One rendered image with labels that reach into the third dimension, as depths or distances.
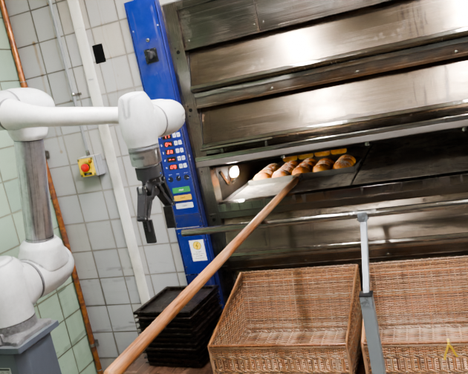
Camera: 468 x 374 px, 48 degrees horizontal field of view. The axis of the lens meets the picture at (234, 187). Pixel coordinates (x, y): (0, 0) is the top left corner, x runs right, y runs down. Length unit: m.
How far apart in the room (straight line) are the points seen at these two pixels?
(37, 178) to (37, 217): 0.14
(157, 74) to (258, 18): 0.51
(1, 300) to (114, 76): 1.17
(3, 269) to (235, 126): 1.11
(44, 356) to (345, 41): 1.63
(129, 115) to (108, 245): 1.39
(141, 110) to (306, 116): 0.95
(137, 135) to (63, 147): 1.33
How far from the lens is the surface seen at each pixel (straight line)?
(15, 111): 1.78
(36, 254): 2.06
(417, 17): 2.23
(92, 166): 2.64
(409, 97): 2.22
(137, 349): 1.17
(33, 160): 1.99
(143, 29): 2.49
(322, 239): 2.37
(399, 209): 1.92
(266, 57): 2.30
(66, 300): 2.95
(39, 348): 2.03
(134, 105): 1.51
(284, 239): 2.41
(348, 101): 2.25
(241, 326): 2.47
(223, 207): 2.46
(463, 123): 2.09
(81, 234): 2.88
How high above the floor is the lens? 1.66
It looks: 10 degrees down
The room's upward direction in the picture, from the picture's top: 12 degrees counter-clockwise
